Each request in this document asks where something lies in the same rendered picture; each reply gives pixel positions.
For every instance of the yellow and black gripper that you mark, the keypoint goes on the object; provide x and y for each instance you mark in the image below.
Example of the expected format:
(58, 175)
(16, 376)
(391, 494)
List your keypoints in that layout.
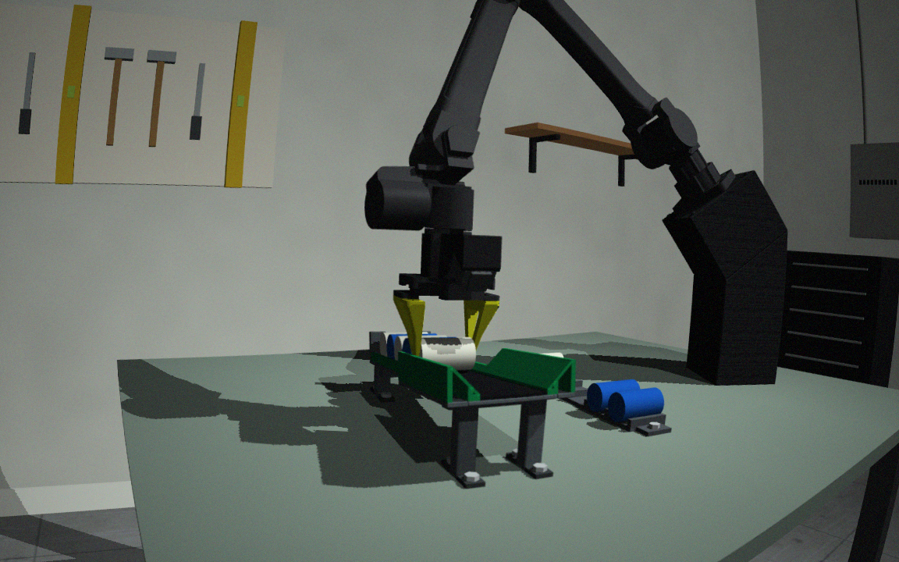
(448, 290)

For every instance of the blue cylinder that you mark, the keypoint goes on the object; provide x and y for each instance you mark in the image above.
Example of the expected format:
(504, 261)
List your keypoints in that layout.
(391, 341)
(635, 403)
(406, 345)
(599, 393)

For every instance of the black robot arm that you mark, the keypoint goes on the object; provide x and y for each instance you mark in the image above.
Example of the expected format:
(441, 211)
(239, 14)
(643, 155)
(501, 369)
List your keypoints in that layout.
(401, 198)

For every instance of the white plastic bar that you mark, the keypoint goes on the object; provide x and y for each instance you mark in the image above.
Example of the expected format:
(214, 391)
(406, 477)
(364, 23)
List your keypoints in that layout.
(383, 342)
(398, 345)

